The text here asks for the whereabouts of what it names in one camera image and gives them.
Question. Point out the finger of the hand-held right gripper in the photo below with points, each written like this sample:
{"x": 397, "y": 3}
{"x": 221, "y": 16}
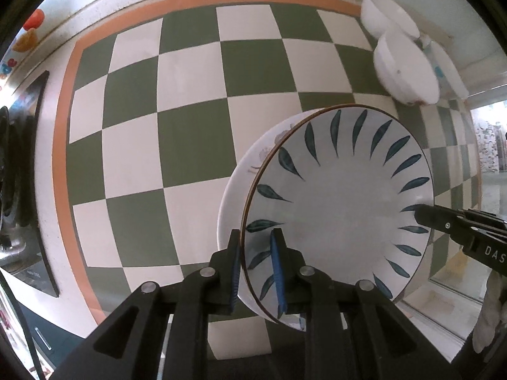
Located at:
{"x": 435, "y": 218}

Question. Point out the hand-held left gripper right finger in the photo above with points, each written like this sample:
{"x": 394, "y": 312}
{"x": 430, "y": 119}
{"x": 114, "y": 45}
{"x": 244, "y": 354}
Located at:
{"x": 279, "y": 277}

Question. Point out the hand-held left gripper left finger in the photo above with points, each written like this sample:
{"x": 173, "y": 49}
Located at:
{"x": 233, "y": 273}

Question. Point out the white floral plate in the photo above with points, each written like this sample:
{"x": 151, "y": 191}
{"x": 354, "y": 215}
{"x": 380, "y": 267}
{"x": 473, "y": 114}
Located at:
{"x": 237, "y": 190}

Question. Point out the blue leaf pattern plate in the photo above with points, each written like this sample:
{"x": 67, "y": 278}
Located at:
{"x": 348, "y": 206}

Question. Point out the white bowl blue print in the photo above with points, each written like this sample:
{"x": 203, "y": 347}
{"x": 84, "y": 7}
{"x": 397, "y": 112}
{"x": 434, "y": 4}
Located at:
{"x": 447, "y": 71}

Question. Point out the white floral bowl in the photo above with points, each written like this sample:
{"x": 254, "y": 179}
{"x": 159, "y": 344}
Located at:
{"x": 400, "y": 69}

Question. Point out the person's right hand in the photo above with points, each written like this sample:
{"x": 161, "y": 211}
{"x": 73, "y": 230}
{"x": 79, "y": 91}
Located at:
{"x": 489, "y": 308}

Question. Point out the glass sliding door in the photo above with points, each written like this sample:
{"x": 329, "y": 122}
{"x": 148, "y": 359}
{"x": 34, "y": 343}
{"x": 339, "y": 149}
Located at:
{"x": 491, "y": 146}

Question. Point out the green white checkered tablecloth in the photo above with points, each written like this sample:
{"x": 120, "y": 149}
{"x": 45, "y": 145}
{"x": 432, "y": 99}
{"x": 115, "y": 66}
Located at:
{"x": 190, "y": 138}

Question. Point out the blue kitchen cabinet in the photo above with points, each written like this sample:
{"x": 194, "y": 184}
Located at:
{"x": 47, "y": 336}

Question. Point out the black gas cooktop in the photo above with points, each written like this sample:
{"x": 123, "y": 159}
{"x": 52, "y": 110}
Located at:
{"x": 39, "y": 190}

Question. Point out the colourful cartoon wall sticker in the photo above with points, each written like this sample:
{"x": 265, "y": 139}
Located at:
{"x": 6, "y": 69}

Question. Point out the fruit wall sticker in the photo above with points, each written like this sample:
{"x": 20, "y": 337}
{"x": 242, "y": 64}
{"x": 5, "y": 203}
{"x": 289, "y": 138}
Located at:
{"x": 31, "y": 21}

